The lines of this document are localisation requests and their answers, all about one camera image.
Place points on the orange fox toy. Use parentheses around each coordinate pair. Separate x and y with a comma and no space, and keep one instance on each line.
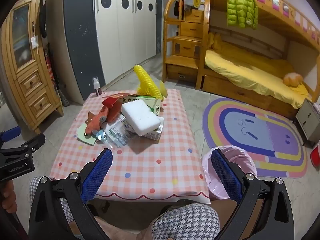
(96,122)

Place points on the white hanging tag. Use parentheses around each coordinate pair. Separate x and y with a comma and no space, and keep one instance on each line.
(34,42)

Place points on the white wardrobe with round holes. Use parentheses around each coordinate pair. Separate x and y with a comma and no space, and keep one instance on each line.
(120,30)

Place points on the white foam block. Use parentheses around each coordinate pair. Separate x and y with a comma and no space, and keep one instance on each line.
(140,117)

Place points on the small spray bottle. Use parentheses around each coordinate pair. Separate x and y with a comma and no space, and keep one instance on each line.
(97,87)

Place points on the pink checkered tablecloth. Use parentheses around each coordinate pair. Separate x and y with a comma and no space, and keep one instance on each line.
(150,165)

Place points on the silver green blister pack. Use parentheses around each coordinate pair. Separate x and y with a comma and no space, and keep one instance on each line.
(117,137)

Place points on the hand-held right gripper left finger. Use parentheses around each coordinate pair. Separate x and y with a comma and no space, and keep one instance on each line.
(100,172)

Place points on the grey nightstand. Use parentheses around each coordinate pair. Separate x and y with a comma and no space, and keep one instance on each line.
(308,122)

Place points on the white medicine box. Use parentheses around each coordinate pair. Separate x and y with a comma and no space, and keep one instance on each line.
(153,133)

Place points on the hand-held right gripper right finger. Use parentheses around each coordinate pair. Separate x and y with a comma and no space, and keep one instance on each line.
(225,172)

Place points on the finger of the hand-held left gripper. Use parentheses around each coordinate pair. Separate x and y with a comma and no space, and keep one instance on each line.
(27,145)
(10,133)

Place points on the wooden cabinet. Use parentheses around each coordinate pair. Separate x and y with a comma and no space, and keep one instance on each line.
(27,80)

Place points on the red bin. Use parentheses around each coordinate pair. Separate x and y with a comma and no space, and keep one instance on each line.
(316,157)

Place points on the light green paper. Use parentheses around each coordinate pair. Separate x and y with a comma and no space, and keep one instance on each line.
(85,137)

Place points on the person's left hand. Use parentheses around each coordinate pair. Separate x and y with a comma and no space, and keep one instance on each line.
(7,196)

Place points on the yellow bed sheet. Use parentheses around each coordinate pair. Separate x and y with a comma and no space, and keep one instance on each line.
(245,72)

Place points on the trash bin with pink bag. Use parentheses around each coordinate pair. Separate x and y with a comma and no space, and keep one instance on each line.
(240,162)

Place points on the houndstooth patterned pants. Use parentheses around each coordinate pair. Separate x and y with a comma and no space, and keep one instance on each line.
(187,220)

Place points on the orange plush toy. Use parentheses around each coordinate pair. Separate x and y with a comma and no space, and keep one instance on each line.
(292,78)

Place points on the green puffer jacket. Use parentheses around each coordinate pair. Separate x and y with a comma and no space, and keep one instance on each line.
(241,5)

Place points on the wooden bunk bed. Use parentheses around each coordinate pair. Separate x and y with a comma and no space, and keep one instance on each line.
(275,7)

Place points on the yellow foam fruit net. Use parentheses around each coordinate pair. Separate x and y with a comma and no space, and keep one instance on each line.
(147,85)

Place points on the red paper packet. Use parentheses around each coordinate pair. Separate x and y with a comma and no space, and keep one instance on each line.
(113,107)

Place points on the rainbow oval rug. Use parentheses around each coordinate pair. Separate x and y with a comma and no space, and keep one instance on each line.
(250,130)

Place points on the wooden staircase with drawers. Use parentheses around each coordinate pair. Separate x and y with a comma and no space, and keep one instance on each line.
(185,47)

